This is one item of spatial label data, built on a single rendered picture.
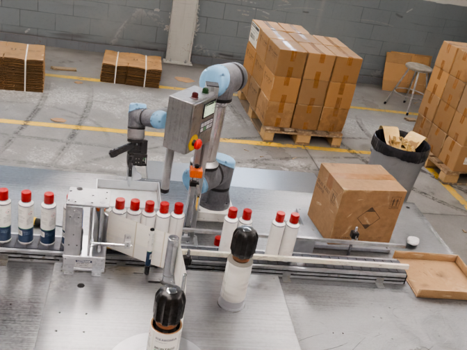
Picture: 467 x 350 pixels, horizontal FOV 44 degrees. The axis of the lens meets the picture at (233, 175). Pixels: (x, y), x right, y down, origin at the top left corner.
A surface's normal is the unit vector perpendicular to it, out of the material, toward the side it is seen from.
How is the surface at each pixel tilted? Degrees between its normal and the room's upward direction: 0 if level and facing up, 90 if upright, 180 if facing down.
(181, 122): 90
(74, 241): 90
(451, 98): 92
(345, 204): 90
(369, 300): 0
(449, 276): 0
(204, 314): 0
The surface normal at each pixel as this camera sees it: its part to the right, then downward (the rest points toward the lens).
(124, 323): 0.17, -0.88
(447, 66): -0.96, -0.04
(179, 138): -0.45, 0.33
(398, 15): 0.18, 0.47
